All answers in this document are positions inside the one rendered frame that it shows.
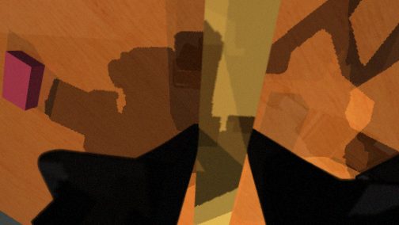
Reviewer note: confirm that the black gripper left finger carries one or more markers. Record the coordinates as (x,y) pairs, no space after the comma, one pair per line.
(154,183)

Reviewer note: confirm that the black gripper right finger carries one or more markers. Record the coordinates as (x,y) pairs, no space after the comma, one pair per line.
(293,191)

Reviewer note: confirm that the pink rectangular block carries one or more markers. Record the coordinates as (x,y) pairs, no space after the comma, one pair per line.
(22,79)

